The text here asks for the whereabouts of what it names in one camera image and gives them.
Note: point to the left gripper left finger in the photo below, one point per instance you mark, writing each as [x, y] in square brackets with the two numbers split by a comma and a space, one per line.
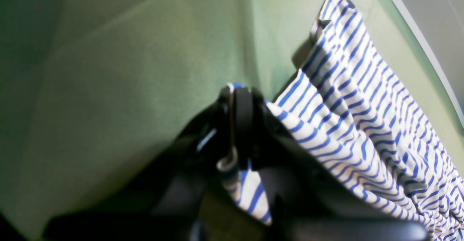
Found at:
[162, 202]

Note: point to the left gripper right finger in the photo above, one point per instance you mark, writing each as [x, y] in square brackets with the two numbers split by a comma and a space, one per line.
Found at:
[307, 203]

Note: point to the blue white striped t-shirt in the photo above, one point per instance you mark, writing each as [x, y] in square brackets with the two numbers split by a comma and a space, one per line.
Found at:
[348, 109]

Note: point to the green table cloth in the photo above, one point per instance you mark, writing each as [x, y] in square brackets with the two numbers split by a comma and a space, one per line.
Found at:
[92, 90]

